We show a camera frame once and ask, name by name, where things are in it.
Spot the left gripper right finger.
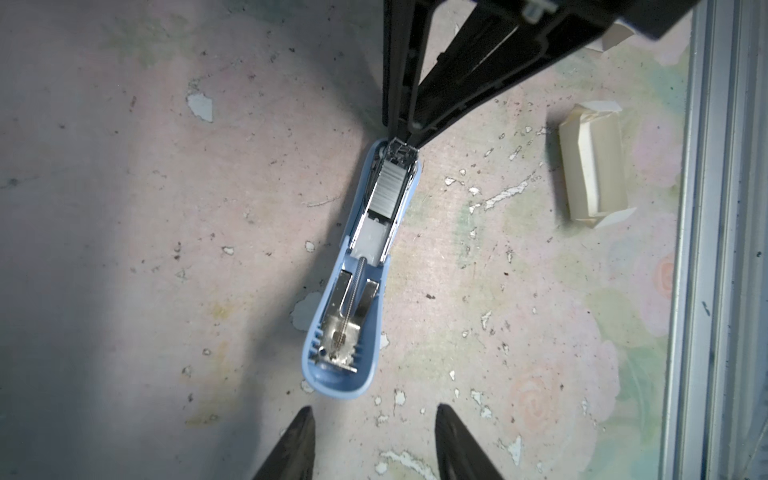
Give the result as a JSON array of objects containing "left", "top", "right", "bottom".
[{"left": 435, "top": 404, "right": 503, "bottom": 480}]

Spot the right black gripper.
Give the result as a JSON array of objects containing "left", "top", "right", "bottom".
[{"left": 407, "top": 1, "right": 697, "bottom": 148}]

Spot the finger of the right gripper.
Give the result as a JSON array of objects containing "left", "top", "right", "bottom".
[{"left": 382, "top": 0, "right": 435, "bottom": 140}]

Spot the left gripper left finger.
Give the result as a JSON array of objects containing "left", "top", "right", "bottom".
[{"left": 253, "top": 406, "right": 316, "bottom": 480}]

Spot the light blue stapler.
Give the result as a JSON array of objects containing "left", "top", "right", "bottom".
[{"left": 301, "top": 140, "right": 422, "bottom": 400}]

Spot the white staple box sleeve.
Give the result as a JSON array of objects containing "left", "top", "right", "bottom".
[{"left": 585, "top": 21, "right": 636, "bottom": 53}]

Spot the staple box tray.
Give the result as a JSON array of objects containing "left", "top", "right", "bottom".
[{"left": 558, "top": 100, "right": 635, "bottom": 229}]

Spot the silver staple strip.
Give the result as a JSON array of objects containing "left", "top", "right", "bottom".
[{"left": 369, "top": 161, "right": 407, "bottom": 219}]

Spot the aluminium front rail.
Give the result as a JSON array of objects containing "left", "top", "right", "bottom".
[{"left": 659, "top": 1, "right": 767, "bottom": 479}]

